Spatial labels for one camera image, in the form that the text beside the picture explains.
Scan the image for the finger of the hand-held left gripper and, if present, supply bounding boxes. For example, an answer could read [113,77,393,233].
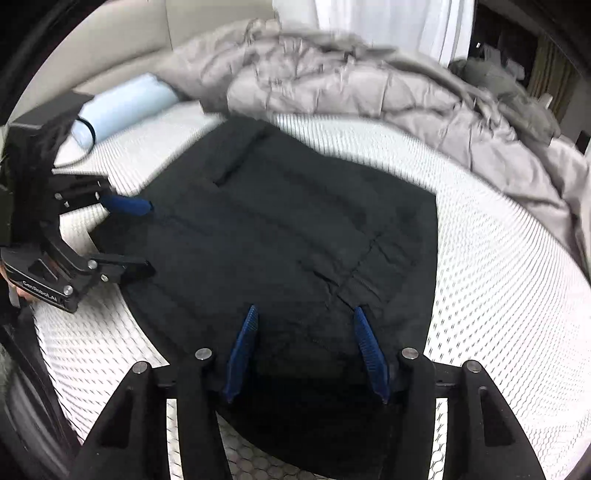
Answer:
[62,251,156,305]
[52,175,156,217]

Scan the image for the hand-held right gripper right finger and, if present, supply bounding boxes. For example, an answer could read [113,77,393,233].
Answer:
[352,306,546,480]

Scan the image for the beige headboard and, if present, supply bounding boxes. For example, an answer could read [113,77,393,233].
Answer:
[14,0,278,109]

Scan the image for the grey comforter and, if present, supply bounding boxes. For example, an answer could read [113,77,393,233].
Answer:
[152,18,591,273]

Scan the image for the olive curtain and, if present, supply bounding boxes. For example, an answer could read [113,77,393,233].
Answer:
[529,36,571,121]

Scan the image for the light blue pillow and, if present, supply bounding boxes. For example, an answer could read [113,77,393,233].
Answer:
[69,71,182,151]

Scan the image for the black cable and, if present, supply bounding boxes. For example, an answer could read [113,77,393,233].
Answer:
[53,117,99,169]

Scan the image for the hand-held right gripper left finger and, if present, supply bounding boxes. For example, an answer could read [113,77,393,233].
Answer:
[74,304,260,480]

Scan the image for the black pants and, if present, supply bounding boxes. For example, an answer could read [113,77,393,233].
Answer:
[88,117,439,480]

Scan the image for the bed with honeycomb sheet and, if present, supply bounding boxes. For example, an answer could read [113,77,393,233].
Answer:
[18,99,591,480]

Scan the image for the white curtain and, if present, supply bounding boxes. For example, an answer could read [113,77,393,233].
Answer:
[271,0,476,63]

